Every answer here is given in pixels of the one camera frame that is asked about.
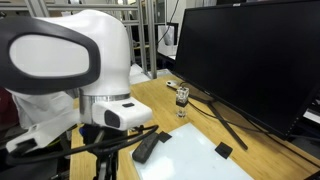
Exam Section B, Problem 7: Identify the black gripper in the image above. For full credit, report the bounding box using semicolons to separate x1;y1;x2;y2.
79;124;118;180

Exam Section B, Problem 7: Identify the black tape piece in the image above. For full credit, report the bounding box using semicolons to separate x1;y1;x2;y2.
157;130;173;144
214;141;234;160

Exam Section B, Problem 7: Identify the blank white paper sheet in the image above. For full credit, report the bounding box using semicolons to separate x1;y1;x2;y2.
129;122;255;180

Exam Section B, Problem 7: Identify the black whiteboard eraser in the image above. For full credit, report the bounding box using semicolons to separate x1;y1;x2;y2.
131;131;161;165

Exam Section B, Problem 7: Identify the white cloth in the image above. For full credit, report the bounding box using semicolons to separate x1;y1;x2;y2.
12;89;79;130

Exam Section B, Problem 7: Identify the tall clear shaker black band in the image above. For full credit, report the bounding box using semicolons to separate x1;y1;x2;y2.
175;86;191;119

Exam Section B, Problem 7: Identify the tilted light grey panel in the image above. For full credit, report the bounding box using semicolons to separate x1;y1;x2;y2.
156;24;178;57

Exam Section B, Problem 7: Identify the black monitor stand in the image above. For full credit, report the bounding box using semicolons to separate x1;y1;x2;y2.
178;81;250;151

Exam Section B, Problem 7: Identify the large black monitor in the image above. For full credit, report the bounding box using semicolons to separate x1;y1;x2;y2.
172;0;320;141

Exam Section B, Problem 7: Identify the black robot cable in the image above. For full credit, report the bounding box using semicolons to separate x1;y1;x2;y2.
5;124;160;167

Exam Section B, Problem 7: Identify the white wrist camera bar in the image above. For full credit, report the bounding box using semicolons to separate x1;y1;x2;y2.
5;109;83;155

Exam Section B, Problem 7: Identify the aluminium frame post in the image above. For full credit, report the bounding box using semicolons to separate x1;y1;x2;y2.
134;0;158;80

